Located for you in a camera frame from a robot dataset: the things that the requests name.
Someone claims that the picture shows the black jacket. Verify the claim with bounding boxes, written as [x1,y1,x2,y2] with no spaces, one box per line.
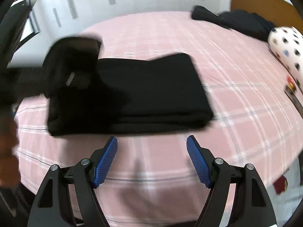
[191,5,275,40]

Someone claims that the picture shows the wooden headboard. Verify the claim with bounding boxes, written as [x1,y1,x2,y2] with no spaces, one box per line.
[230,0,301,34]

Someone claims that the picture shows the black pants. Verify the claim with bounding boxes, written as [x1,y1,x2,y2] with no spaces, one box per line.
[47,52,215,137]

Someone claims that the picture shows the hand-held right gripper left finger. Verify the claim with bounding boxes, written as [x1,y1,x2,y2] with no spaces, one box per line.
[28,136,118,227]

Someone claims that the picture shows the heart print rolled quilt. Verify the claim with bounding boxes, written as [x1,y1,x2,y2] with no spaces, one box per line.
[267,26,303,86]

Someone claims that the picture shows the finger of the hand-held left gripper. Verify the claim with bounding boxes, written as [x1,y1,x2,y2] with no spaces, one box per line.
[42,36,104,99]

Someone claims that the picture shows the black framed window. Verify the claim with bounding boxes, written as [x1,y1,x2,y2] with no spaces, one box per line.
[9,0,40,52]

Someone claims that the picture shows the small red toy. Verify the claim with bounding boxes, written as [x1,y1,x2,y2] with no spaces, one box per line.
[286,75,297,92]

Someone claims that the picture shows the bed with pink plaid sheet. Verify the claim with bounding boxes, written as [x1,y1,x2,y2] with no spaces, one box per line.
[13,11,303,225]

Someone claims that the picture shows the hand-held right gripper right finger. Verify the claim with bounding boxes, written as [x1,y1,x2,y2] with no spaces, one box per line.
[186,135,275,227]

